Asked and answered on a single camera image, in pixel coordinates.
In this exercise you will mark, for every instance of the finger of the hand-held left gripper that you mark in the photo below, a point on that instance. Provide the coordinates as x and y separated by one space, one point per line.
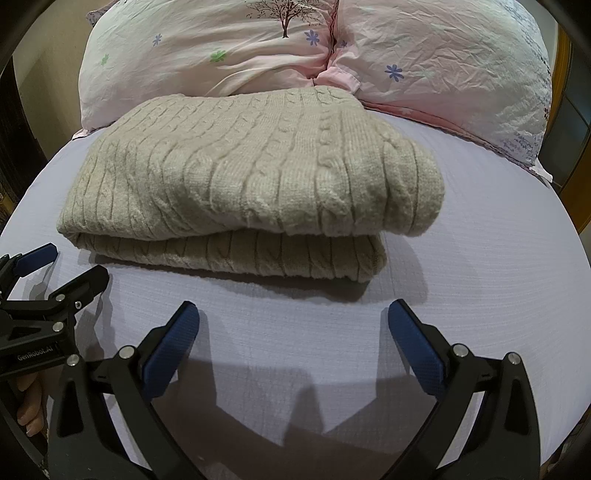
38 256
79 284

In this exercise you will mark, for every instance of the pink floral pillow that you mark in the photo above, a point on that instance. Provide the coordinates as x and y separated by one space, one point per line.
443 64
207 50

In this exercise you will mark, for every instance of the person's left hand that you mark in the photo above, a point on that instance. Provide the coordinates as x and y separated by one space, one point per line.
28 400

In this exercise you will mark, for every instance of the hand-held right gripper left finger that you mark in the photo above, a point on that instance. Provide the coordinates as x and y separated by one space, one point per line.
171 350

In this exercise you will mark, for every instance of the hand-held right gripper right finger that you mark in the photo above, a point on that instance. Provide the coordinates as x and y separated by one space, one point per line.
418 353

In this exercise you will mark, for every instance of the brown wooden bed frame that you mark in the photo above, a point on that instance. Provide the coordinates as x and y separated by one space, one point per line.
567 50

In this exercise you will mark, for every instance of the dark wooden furniture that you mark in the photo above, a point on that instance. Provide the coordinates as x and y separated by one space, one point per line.
18 120

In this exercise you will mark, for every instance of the lavender bed sheet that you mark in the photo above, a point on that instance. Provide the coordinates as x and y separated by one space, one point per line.
480 277

